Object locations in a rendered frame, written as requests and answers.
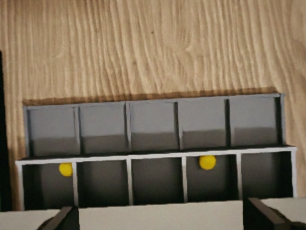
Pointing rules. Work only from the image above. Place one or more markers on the yellow ball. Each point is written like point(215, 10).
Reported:
point(66, 169)
point(207, 161)

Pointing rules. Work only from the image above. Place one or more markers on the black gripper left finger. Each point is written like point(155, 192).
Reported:
point(66, 219)

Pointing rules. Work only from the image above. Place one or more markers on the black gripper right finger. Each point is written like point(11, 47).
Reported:
point(258, 216)

